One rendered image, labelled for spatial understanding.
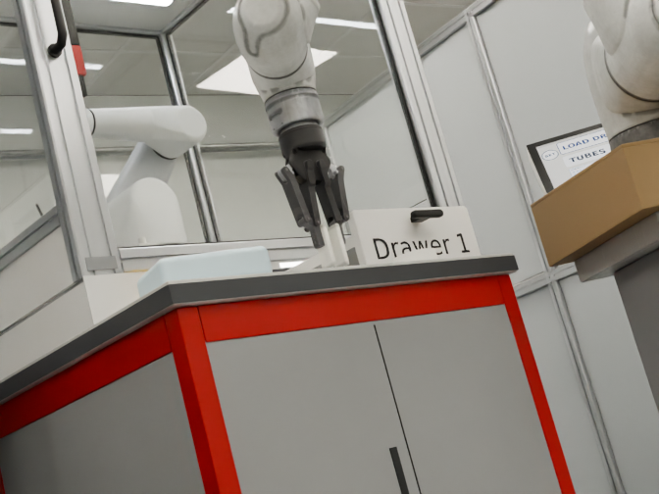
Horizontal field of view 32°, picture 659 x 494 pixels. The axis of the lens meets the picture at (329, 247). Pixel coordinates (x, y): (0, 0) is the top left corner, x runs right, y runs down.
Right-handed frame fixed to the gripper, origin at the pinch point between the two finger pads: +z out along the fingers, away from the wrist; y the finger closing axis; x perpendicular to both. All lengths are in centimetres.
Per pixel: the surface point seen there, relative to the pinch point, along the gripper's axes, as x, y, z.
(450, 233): -2.0, -30.2, -1.4
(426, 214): 1.9, -21.4, -4.1
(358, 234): -1.3, -7.8, -2.2
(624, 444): -105, -193, 45
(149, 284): 17.3, 45.2, 7.9
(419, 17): -243, -315, -194
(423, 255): 16.8, -2.7, 7.3
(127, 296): -34.1, 18.2, -4.0
